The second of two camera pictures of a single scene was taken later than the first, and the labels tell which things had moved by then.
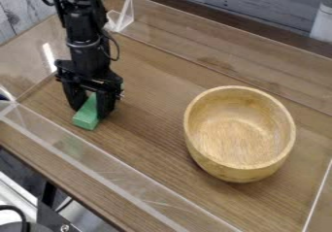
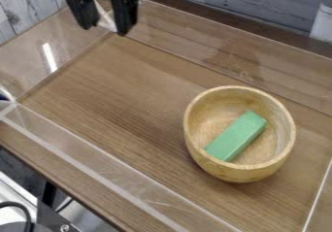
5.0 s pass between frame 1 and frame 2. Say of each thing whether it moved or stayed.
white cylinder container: stayed
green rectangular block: moved
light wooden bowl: stayed
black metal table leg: stayed
